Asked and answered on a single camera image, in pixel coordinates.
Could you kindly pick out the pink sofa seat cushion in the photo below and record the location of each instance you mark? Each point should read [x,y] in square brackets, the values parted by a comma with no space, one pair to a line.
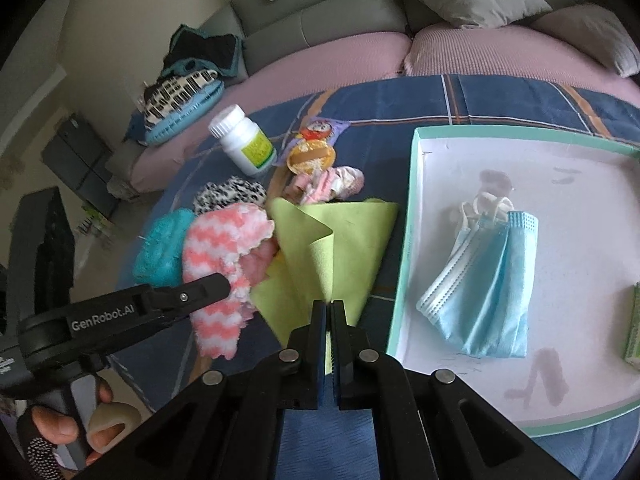
[310,60]
[500,52]

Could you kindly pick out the blue face mask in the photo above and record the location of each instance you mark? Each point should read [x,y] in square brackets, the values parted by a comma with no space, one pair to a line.
[490,285]

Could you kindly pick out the black white leopard fuzzy sock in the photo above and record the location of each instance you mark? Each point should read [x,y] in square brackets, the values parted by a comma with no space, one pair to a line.
[230,192]

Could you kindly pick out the grey sofa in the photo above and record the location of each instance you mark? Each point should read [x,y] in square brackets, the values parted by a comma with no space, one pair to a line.
[320,20]

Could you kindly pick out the black chair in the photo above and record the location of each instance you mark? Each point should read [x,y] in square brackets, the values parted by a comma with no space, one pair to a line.
[40,245]

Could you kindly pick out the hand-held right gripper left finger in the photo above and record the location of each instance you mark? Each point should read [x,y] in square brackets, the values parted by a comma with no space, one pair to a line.
[320,345]

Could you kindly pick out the orange round snack packet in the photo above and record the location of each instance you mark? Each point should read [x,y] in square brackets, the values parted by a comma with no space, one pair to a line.
[310,156]

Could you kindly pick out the person's left hand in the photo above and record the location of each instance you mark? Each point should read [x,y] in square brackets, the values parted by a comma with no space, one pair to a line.
[52,422]

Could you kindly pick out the purple snack packet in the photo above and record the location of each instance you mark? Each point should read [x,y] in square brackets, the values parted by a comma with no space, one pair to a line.
[337,127]

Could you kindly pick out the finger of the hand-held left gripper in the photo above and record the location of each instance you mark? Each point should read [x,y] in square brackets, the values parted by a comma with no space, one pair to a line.
[195,292]

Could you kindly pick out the white box with teal rim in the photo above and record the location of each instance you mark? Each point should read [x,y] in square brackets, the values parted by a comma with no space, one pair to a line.
[575,240]

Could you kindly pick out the dark grey cabinet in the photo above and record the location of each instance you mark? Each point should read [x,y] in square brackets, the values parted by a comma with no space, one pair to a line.
[80,155]

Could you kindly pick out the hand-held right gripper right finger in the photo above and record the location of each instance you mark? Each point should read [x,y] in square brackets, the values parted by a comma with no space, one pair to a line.
[337,345]

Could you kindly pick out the pink white chevron fuzzy sock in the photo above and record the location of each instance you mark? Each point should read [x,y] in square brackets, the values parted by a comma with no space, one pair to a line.
[215,245]

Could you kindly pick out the green cloth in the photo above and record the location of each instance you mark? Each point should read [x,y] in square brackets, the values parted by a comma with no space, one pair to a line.
[340,240]

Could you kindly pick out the white pill bottle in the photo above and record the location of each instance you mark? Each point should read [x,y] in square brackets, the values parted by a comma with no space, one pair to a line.
[240,140]

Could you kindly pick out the black clothing with teal trim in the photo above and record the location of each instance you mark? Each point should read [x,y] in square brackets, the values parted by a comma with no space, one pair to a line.
[205,50]

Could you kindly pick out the teal toy box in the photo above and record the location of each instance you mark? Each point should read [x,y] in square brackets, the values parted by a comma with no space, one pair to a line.
[160,245]

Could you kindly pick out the beige slipper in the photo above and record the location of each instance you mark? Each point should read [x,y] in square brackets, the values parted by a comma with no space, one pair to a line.
[117,415]

